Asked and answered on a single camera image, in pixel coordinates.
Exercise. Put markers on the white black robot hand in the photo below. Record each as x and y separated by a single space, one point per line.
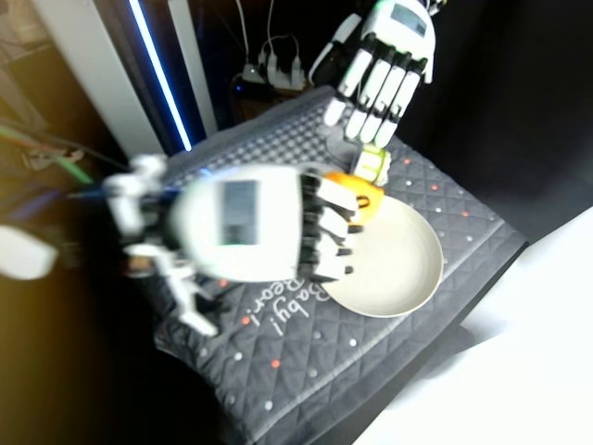
273 222
398 41

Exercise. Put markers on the yellow-green small cube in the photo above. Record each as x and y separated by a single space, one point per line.
370 162

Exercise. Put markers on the white round plate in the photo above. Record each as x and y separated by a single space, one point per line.
394 264

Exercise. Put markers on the white power strip with plugs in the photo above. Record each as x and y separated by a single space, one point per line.
273 74

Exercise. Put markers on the grey quilt with printed bear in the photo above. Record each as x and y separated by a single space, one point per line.
324 361

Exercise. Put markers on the blue white light strip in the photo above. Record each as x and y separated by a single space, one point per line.
162 79

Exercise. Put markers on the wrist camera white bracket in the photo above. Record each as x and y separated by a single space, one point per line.
192 310

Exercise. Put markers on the white frame post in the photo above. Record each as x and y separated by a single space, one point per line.
97 69

